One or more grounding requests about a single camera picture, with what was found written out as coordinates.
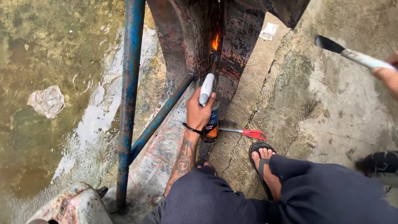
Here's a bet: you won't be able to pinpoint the person's right hand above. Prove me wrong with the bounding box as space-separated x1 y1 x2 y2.
371 51 398 101

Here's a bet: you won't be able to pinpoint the person's left hand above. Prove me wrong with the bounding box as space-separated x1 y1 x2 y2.
186 87 217 131

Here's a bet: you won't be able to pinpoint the white handled paint brush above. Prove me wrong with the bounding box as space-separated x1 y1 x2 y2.
314 34 398 72

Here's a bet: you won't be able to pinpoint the white blow torch with can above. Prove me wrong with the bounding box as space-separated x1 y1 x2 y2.
199 55 221 145

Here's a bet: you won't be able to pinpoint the black shoe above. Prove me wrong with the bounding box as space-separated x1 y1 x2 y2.
355 151 398 178

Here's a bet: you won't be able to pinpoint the white paper wrapper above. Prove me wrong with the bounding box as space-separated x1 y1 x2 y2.
259 22 279 41

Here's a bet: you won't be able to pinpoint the black right sandal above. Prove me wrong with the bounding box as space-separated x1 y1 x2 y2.
249 141 283 202

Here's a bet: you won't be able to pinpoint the black sandal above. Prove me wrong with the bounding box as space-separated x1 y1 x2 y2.
195 159 218 175
249 141 283 202

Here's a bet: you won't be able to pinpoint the rusty metal hull plate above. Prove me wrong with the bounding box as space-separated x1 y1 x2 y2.
146 0 312 122

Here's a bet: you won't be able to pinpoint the dark blue trousers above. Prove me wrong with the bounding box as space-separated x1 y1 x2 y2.
141 155 398 224

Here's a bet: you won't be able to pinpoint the black wristband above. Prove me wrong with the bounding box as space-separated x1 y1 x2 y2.
182 122 204 135

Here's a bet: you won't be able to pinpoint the black left sandal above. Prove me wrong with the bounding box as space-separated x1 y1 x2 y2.
195 159 218 175

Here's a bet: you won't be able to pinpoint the slanted blue metal pipe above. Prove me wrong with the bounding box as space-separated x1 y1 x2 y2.
130 74 195 163

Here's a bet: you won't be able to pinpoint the paint stained board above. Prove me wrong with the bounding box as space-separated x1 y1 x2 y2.
103 83 199 215

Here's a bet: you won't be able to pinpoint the upright blue metal pipe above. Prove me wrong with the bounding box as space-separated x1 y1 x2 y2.
115 0 147 209

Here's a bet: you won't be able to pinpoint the paint stained metal cover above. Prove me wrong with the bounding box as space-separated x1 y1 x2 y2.
26 182 114 224

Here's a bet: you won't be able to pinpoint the crumpled plastic bag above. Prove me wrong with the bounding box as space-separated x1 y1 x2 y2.
27 85 65 119

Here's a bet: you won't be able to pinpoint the red handled screwdriver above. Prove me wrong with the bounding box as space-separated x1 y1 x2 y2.
218 127 267 142

